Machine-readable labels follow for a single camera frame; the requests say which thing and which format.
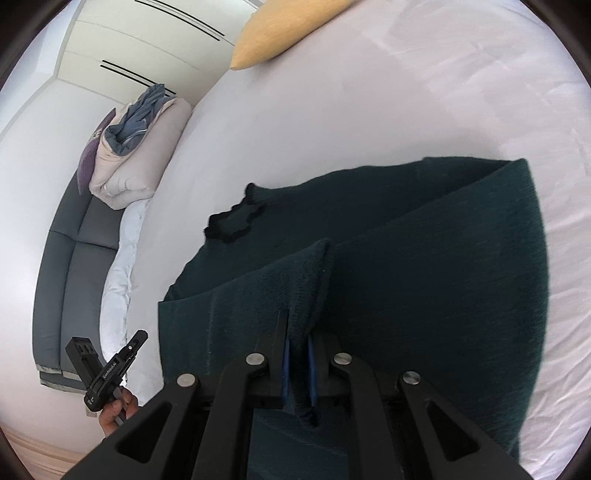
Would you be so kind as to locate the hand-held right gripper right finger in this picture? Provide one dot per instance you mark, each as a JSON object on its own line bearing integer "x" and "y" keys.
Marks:
{"x": 313, "y": 369}

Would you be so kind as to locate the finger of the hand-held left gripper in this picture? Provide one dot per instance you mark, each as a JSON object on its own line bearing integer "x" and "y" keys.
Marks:
{"x": 135, "y": 345}

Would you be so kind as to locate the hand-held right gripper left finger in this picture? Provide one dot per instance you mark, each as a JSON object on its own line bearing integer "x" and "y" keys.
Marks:
{"x": 285, "y": 369}

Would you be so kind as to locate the dark green towel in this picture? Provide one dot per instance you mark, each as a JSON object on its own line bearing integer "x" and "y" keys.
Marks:
{"x": 415, "y": 277}

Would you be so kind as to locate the person's left hand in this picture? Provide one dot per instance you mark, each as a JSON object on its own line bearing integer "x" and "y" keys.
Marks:
{"x": 113, "y": 415}

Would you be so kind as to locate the white pillow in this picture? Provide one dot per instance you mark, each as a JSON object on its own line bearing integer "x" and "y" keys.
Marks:
{"x": 122, "y": 277}

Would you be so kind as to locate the grey padded headboard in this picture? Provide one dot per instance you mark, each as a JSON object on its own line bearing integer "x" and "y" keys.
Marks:
{"x": 69, "y": 277}

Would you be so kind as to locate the folded beige and blue quilt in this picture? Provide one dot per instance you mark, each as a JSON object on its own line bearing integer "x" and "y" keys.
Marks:
{"x": 134, "y": 170}

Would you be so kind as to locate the purple pillow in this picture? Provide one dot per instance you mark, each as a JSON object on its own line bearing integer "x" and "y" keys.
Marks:
{"x": 87, "y": 161}

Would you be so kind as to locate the bed with white sheet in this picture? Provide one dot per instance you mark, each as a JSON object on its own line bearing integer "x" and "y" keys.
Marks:
{"x": 369, "y": 115}

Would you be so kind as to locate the white wardrobe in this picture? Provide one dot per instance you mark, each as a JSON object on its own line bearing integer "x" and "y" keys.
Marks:
{"x": 138, "y": 37}

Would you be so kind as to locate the yellow pillow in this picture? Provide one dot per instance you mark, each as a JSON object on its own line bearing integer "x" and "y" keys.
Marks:
{"x": 277, "y": 32}

